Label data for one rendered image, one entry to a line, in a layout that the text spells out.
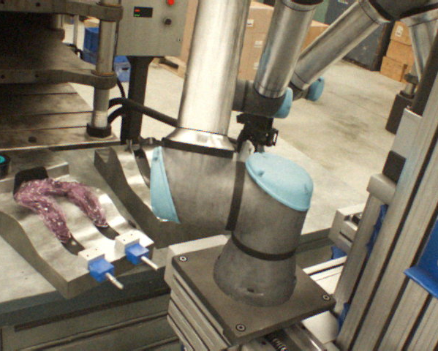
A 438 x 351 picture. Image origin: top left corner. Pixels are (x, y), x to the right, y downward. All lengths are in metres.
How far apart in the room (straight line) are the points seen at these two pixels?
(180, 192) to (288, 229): 0.18
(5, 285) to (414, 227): 0.88
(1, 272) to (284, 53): 0.81
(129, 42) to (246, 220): 1.36
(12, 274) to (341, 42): 0.93
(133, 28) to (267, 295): 1.40
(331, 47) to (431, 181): 0.52
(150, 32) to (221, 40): 1.28
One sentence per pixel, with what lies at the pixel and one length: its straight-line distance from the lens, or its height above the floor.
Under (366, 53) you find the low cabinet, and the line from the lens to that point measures 8.29.
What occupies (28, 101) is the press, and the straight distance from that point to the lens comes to 2.32.
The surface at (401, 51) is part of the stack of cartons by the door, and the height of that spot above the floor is 0.43.
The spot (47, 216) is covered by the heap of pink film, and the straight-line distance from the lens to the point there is 1.27.
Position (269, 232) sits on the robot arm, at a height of 1.18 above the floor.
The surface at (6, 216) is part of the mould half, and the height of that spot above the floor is 0.88.
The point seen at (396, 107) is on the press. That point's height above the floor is 0.27.
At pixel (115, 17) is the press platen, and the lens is 1.83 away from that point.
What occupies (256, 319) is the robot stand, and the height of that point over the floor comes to 1.04.
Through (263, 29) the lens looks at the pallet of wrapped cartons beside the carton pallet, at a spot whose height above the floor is 0.71.
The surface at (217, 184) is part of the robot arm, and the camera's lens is 0.77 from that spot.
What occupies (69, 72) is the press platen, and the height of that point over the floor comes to 1.03.
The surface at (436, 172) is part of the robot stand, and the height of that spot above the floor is 1.34.
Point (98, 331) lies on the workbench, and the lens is 1.46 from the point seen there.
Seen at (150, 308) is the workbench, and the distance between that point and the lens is 1.48.
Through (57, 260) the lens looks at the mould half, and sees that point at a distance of 1.21.
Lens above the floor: 1.60
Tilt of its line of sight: 27 degrees down
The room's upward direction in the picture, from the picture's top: 11 degrees clockwise
